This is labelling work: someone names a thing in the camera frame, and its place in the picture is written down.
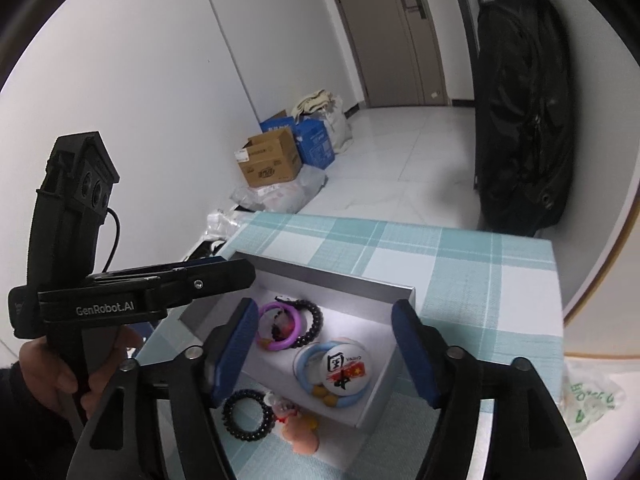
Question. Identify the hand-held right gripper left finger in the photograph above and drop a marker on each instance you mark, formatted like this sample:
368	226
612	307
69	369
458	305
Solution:
235	352

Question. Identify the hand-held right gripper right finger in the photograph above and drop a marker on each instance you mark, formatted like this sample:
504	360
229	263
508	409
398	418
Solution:
416	357

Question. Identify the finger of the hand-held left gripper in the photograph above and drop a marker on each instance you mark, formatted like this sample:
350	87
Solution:
225	279
130	275

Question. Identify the round white badge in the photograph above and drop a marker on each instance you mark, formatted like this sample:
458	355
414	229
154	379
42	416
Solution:
345	372

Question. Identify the silver box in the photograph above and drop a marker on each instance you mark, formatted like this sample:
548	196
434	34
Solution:
350	310

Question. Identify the person's left forearm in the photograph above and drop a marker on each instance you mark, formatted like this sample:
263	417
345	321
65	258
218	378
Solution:
25	440

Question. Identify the person's left hand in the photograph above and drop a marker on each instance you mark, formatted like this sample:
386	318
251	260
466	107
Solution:
47	375

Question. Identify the small grey plastic parcel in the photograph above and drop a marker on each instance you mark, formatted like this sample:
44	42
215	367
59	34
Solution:
225	225

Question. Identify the red and white hair clip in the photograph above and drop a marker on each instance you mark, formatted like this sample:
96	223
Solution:
280	405

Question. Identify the teal checked tablecloth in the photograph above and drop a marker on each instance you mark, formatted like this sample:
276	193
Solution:
450	270

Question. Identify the large grey plastic parcel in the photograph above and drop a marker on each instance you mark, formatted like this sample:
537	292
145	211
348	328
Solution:
285	195

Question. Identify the pink pig toy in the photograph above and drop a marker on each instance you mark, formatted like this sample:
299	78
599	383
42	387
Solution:
302	435

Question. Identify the brown cardboard box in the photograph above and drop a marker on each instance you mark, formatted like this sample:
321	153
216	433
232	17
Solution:
272	160

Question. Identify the blue cardboard box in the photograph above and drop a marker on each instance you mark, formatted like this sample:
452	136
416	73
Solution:
315	145

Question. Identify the white plastic bag green print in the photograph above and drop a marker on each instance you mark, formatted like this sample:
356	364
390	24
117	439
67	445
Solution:
592	395

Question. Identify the cream cloth bag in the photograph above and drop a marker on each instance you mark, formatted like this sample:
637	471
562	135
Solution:
330	115

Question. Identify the black backpack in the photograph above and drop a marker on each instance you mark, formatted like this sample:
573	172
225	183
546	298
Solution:
525	110

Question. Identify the grey door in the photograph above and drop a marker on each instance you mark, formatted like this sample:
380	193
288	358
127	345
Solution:
390	35

